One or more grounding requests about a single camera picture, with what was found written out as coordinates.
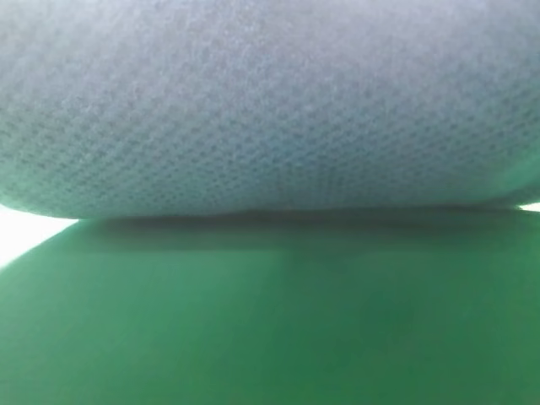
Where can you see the blue waffle-weave towel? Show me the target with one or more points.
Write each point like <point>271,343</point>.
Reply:
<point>139,108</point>

